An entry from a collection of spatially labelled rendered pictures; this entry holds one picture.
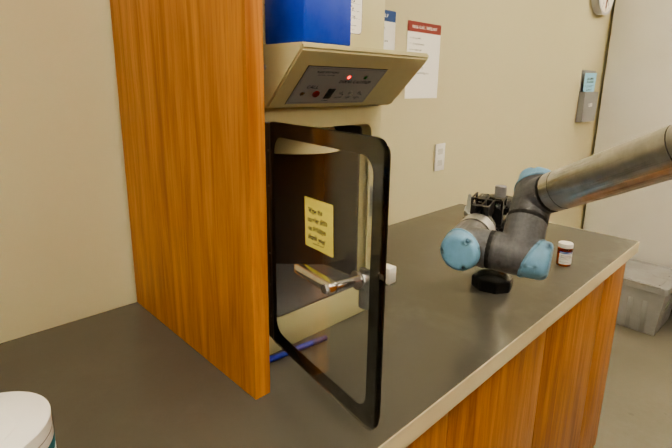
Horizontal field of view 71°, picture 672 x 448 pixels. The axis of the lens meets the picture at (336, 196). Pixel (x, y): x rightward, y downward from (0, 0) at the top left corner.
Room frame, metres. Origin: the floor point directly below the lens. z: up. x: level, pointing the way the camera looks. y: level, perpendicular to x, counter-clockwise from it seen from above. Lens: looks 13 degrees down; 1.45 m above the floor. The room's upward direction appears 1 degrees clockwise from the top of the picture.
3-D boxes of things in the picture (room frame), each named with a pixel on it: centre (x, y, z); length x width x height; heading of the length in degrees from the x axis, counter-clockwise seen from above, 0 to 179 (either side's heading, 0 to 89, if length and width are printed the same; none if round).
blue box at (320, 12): (0.80, 0.05, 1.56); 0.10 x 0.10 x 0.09; 44
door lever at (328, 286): (0.59, 0.01, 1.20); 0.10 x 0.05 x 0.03; 35
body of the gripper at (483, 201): (1.02, -0.34, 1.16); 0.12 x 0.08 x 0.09; 149
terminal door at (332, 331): (0.66, 0.03, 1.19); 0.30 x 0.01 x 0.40; 35
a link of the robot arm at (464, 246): (0.88, -0.26, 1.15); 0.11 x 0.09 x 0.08; 149
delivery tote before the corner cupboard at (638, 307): (2.85, -1.87, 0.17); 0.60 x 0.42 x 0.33; 42
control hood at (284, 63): (0.87, -0.02, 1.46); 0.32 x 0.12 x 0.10; 134
